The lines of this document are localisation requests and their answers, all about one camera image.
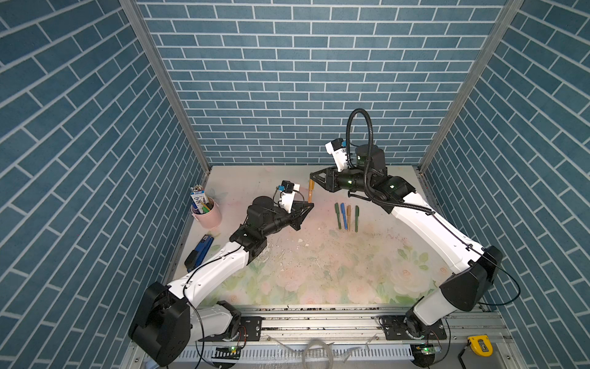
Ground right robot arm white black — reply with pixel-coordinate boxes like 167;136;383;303
310;138;503;339

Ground pink pen holder cup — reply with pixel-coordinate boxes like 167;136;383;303
191;199;222;229

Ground yellow tape measure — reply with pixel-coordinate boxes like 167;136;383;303
468;335;493;358

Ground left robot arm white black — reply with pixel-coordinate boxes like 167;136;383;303
128;196;314;367

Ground blue pen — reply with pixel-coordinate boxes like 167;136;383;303
340;203;350;231

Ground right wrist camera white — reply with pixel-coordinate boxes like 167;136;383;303
325;138;350;172

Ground blue stapler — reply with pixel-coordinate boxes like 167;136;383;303
184;235;214;272

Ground box in pen cup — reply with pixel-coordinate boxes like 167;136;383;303
191;185;210;215

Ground dark green pen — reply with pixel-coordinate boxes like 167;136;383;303
354;205;360;233

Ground brown pen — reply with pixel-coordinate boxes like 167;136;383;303
307;179;315;203

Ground aluminium rail frame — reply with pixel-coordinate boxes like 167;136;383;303
117;304;526;369

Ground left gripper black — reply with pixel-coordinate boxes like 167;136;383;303
258;201;313;238

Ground light green pen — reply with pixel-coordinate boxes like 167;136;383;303
334;202;342;230

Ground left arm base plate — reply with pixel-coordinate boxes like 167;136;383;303
200;316;263;344

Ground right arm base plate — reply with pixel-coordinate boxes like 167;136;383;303
376;315;448;341

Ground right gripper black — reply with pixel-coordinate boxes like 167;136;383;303
309;168;371;197

